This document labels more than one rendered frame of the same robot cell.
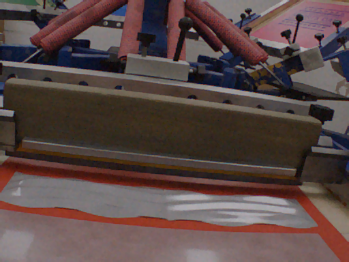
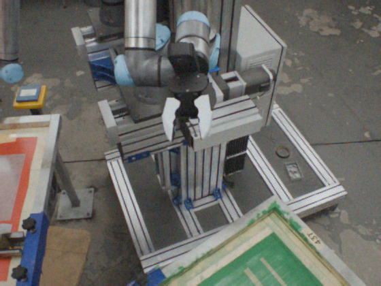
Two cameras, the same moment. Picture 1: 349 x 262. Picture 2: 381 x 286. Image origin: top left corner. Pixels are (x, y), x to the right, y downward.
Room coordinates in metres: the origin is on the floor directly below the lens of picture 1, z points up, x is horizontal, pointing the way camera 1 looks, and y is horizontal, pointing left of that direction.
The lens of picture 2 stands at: (0.87, 0.84, 2.15)
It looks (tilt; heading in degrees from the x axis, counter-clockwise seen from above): 50 degrees down; 185
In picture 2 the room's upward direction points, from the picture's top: straight up
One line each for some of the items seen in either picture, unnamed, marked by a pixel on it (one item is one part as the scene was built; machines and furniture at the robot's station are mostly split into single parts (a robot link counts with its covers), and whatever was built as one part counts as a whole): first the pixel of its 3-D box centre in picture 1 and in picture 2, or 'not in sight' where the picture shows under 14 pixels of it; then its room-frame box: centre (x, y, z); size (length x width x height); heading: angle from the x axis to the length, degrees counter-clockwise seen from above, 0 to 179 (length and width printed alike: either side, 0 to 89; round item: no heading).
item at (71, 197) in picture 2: not in sight; (56, 158); (-0.37, 0.00, 0.48); 0.22 x 0.22 x 0.96; 10
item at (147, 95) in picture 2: not in sight; (154, 78); (-0.11, 0.64, 1.31); 0.15 x 0.15 x 0.10
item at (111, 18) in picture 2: not in sight; (116, 6); (-0.55, 0.42, 1.31); 0.15 x 0.15 x 0.10
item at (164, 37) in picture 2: not in sight; (154, 50); (-0.11, 0.65, 1.42); 0.13 x 0.12 x 0.14; 93
